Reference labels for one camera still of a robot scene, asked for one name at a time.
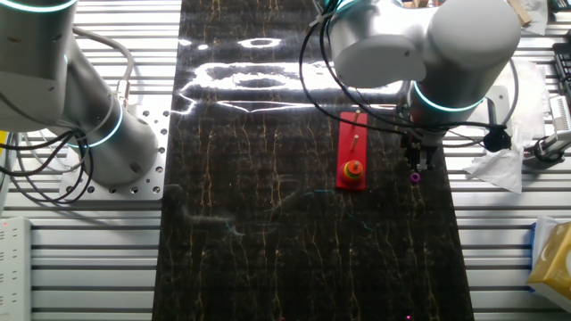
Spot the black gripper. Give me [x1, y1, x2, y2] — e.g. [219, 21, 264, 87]
[400, 133, 441, 174]

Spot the red Hanoi base with pegs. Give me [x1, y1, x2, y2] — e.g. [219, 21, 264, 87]
[335, 109, 369, 193]

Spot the slim wooden block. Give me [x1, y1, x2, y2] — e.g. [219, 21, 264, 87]
[507, 0, 534, 27]

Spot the white tissue under block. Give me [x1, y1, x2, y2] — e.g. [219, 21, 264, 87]
[519, 0, 550, 37]

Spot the small crumpled white paper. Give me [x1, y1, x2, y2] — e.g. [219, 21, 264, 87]
[463, 119, 536, 195]

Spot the blue white tissue pack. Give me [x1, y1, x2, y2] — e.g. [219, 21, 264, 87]
[528, 222, 537, 293]

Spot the white tissue in box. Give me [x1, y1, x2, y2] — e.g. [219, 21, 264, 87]
[534, 216, 561, 258]

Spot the yellow tissue box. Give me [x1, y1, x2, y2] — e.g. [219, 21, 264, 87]
[525, 221, 571, 313]

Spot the black keyboard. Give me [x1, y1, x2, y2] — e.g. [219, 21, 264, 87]
[552, 42, 571, 103]

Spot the black marble pattern mat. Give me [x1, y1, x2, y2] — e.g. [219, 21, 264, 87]
[151, 0, 475, 321]

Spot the white power strip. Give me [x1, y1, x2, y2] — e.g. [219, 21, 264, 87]
[0, 217, 32, 321]

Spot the black camera cable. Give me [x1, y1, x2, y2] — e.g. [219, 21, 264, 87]
[319, 12, 505, 135]

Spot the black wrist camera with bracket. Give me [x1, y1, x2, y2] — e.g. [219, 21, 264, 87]
[483, 84, 513, 153]

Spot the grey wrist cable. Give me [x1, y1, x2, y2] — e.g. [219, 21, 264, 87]
[439, 57, 521, 151]

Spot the black camera stand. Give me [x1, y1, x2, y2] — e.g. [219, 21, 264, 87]
[522, 131, 571, 164]

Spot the silver depth camera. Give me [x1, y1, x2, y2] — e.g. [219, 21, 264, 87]
[548, 95, 571, 144]

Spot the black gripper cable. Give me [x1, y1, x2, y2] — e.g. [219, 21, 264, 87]
[297, 8, 407, 137]

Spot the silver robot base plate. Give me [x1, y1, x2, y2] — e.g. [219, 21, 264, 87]
[59, 95, 170, 202]

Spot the grey cable with metal connector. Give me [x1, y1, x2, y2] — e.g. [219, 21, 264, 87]
[70, 26, 136, 111]

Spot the black base cable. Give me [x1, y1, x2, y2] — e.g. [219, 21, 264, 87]
[0, 128, 88, 200]
[0, 131, 95, 207]

